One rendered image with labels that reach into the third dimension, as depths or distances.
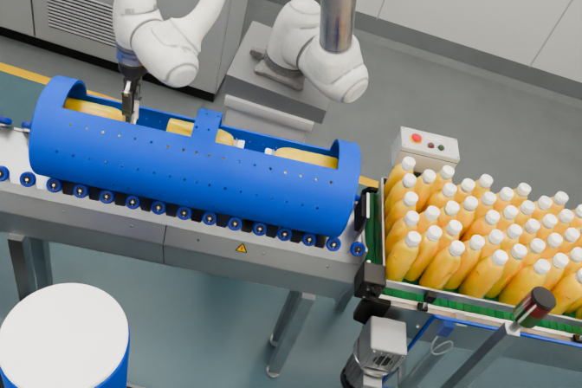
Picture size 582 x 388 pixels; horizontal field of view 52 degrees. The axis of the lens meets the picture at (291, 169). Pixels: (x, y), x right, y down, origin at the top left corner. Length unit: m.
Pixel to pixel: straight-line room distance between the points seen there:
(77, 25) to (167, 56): 2.22
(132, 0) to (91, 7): 1.98
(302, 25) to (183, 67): 0.67
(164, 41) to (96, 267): 1.58
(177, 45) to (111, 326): 0.66
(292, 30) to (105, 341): 1.10
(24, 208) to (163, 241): 0.41
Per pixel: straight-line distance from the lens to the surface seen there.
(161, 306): 2.72
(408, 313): 1.88
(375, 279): 1.74
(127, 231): 1.86
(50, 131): 1.68
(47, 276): 2.58
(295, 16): 1.98
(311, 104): 2.06
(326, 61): 1.85
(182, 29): 1.43
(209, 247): 1.84
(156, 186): 1.66
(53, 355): 1.48
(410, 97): 4.11
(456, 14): 4.45
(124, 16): 1.51
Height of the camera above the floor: 2.36
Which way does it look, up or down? 46 degrees down
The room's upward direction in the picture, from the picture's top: 18 degrees clockwise
